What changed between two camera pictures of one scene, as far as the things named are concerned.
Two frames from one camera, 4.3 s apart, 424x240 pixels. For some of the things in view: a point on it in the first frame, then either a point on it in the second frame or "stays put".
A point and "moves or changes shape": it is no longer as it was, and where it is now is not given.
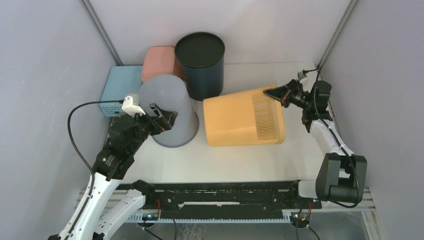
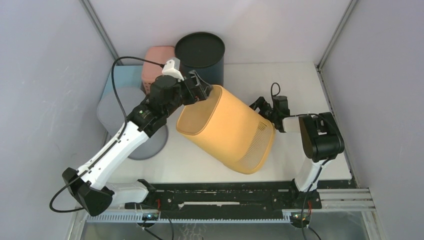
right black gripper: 284,94 → 262,104
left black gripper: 165,120 → 201,91
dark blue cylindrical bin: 199,59 stays put
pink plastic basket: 158,60 stays put
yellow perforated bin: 248,117 moves or changes shape
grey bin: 170,92 → 112,115
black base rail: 254,199 stays put
